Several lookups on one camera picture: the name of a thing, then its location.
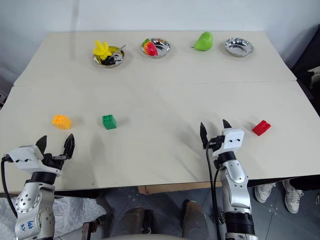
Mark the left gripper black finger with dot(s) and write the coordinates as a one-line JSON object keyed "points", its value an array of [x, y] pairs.
{"points": [[42, 145], [69, 147]]}

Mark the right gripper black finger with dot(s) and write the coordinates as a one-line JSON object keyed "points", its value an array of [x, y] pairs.
{"points": [[204, 135], [226, 125]]}

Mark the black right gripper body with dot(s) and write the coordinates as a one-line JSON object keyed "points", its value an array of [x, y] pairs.
{"points": [[217, 145]]}

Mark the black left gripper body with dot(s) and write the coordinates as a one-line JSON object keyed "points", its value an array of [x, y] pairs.
{"points": [[51, 162]]}

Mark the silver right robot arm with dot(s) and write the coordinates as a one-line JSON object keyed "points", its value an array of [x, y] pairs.
{"points": [[236, 185]]}

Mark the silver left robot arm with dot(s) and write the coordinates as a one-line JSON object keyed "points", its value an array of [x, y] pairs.
{"points": [[33, 200]]}

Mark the orange toy brick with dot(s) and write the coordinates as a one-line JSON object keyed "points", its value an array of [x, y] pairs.
{"points": [[61, 122]]}

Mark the red toy brick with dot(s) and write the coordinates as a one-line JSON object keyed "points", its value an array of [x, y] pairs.
{"points": [[261, 128]]}

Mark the green toy brick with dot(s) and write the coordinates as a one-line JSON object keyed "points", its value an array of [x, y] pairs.
{"points": [[109, 122]]}

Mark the white crumpled plastic sheet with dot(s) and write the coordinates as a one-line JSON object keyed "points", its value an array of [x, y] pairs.
{"points": [[70, 212]]}

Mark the brown cardboard piece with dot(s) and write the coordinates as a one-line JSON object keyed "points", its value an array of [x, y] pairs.
{"points": [[175, 187]]}

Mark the white sneaker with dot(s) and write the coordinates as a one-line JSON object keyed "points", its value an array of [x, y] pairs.
{"points": [[264, 193], [293, 197]]}

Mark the dark brown rounded shape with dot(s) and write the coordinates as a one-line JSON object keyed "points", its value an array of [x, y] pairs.
{"points": [[195, 220], [135, 220]]}

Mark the empty steel bowl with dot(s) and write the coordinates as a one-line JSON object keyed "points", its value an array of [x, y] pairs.
{"points": [[239, 47]]}

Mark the green toy pear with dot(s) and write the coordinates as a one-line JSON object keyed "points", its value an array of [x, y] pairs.
{"points": [[204, 41]]}

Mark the black clutter in bowl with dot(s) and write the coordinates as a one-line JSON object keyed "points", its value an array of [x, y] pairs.
{"points": [[110, 60]]}

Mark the steel bowl holding red fruit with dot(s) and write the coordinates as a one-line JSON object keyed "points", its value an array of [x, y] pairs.
{"points": [[163, 47]]}

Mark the dark trouser leg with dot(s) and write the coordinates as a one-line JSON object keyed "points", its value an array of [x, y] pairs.
{"points": [[306, 183]]}

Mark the steel bowl with black contents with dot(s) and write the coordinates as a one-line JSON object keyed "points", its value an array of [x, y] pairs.
{"points": [[119, 60]]}

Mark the red toy fruit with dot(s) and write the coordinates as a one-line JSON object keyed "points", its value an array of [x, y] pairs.
{"points": [[150, 48]]}

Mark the yellow toy banana bunch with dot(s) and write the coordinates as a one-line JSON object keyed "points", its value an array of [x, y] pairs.
{"points": [[102, 49]]}

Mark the black chair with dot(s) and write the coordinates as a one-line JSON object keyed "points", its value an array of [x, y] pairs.
{"points": [[308, 62]]}

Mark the thin metal rod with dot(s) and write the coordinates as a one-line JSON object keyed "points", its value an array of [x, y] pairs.
{"points": [[120, 48]]}

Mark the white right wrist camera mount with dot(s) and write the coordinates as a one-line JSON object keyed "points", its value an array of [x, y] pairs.
{"points": [[233, 140]]}

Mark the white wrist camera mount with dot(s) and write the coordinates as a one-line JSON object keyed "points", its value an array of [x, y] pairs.
{"points": [[23, 156], [233, 140]]}

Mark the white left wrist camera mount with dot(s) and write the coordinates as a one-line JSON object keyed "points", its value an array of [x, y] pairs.
{"points": [[23, 156]]}

